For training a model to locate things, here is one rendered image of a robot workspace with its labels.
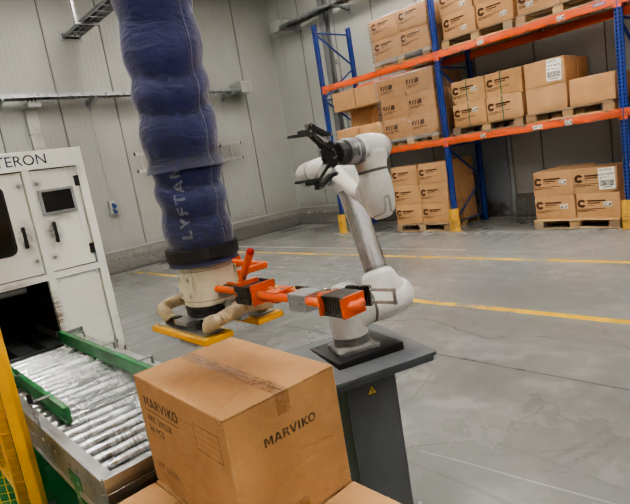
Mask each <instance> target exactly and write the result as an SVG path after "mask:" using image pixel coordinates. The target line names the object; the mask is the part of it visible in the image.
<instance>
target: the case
mask: <svg viewBox="0 0 630 504"><path fill-rule="evenodd" d="M134 380H135V384H136V388H137V393H138V397H139V401H140V406H141V410H142V414H143V418H144V423H145V427H146V431H147V436H148V440H149V444H150V448H151V453H152V457H153V461H154V466H155V470H156V474H157V478H158V479H159V480H161V481H162V482H163V483H164V484H165V485H167V486H168V487H169V488H170V489H171V490H173V491H174V492H175V493H176V494H177V495H179V496H180V497H181V498H182V499H183V500H184V501H186V502H187V503H188V504H321V503H322V502H324V501H325V500H326V499H328V498H329V497H331V496H332V495H333V494H335V493H336V492H337V491H339V490H340V489H342V488H343V487H344V486H346V485H347V484H349V483H350V482H351V475H350V469H349V463H348V457H347V451H346V445H345V439H344V433H343V427H342V421H341V415H340V408H339V402H338V396H337V390H336V384H335V378H334V372H333V366H332V365H330V364H326V363H323V362H319V361H316V360H312V359H308V358H305V357H301V356H298V355H294V354H290V353H287V352H283V351H280V350H276V349H273V348H269V347H265V346H262V345H258V344H255V343H251V342H248V341H244V340H240V339H237V338H233V337H229V338H227V339H224V340H222V341H220V342H217V343H215V344H212V345H210V346H207V347H202V348H200V349H197V350H195V351H192V352H190V353H187V354H185V355H182V356H179V357H177V358H174V359H172V360H169V361H167V362H164V363H162V364H159V365H157V366H154V367H151V368H149V369H146V370H144V371H141V372H139V373H136V374H134Z"/></svg>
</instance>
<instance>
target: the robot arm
mask: <svg viewBox="0 0 630 504"><path fill-rule="evenodd" d="M315 133H316V134H315ZM317 134H318V135H320V136H322V137H323V138H325V139H326V140H327V142H324V141H323V140H322V139H321V138H320V137H319V136H318V135H317ZM332 135H333V133H332V132H327V131H325V130H323V129H321V128H319V127H317V126H315V125H314V124H312V123H309V124H305V130H301V131H298V132H297V135H291V136H287V139H292V138H300V137H309V138H310V139H311V140H312V141H313V142H314V143H315V144H316V145H318V147H319V148H320V149H321V151H320V153H321V157H319V158H316V159H313V160H311V161H307V162H305V163H303V164H302V165H300V166H299V167H298V169H297V171H296V174H295V175H296V180H297V182H295V184H299V185H300V186H302V187H304V188H310V187H314V189H315V190H321V189H322V188H323V187H325V186H330V187H331V188H332V189H333V190H334V192H335V193H336V194H337V195H339V197H340V200H341V203H342V206H343V209H344V212H345V215H346V218H347V221H348V224H349V227H350V230H351V233H352V236H353V239H354V242H355V245H356V248H357V251H358V254H359V257H360V260H361V263H362V266H363V269H364V272H365V274H364V275H363V278H362V285H371V286H372V288H396V297H397V301H398V304H397V305H394V304H374V305H372V306H366V311H364V312H362V313H360V314H357V315H355V316H353V317H351V318H349V319H347V320H343V319H341V318H335V317H328V321H329V325H330V329H331V332H332V335H333V341H334V342H333V343H330V344H328V345H327V346H328V349H331V350H333V351H334V352H335V353H336V354H338V355H339V358H344V357H347V356H349V355H352V354H355V353H358V352H362V351H365V350H368V349H371V348H376V347H379V346H380V342H378V341H375V340H373V339H372V338H371V337H370V334H369V330H368V326H370V325H371V324H373V323H374V322H378V321H382V320H386V319H389V318H391V317H394V316H396V315H398V314H400V313H402V312H403V311H404V310H406V309H407V308H408V307H409V306H410V305H411V304H412V302H413V300H414V290H413V287H412V285H411V284H410V283H409V281H408V280H406V279H405V278H403V277H399V275H398V274H397V273H396V272H395V270H394V269H393V268H391V267H390V266H387V265H386V262H385V259H384V257H383V254H382V251H381V248H380V245H379V242H378V239H377V236H376V233H375V230H374V227H373V224H372V221H371V218H374V219H375V220H379V219H383V218H386V217H389V216H391V215H392V213H393V212H394V209H395V194H394V188H393V184H392V180H391V176H390V174H389V172H388V168H387V158H388V156H389V155H390V153H391V150H392V143H391V141H390V139H389V138H388V137H387V136H385V135H383V134H380V133H363V134H359V135H356V136H355V137H350V138H343V139H341V140H339V141H337V142H332V141H331V136H332ZM370 217H371V218H370ZM371 295H372V300H383V301H393V294H392V292H377V291H371Z"/></svg>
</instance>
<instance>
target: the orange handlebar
mask: <svg viewBox="0 0 630 504"><path fill-rule="evenodd" d="M243 261H244V260H237V259H232V262H233V263H235V264H236V266H242V264H243ZM267 266H268V264H267V261H254V260H252V261H251V265H250V268H249V272H248V274H249V273H252V272H255V271H258V270H261V269H264V268H267ZM291 288H293V286H284V285H281V286H278V287H271V286H270V287H268V288H267V291H260V290H258V291H257V292H256V293H255V296H256V297H257V298H260V299H267V301H266V302H270V303H276V304H278V303H280V302H287V303H288V299H287V294H288V293H290V292H293V291H296V290H297V289H291ZM214 290H215V291H216V292H219V293H226V294H233V295H236V294H235V292H234V288H233V287H229V286H221V285H217V286H215V288H214ZM305 303H306V305H308V306H315V307H318V302H317V298H315V297H307V298H306V300H305ZM365 304H366V301H365V299H364V298H362V297H361V298H359V299H358V300H355V301H351V302H350V303H349V304H348V310H349V311H356V310H359V309H361V308H363V307H364V306H365Z"/></svg>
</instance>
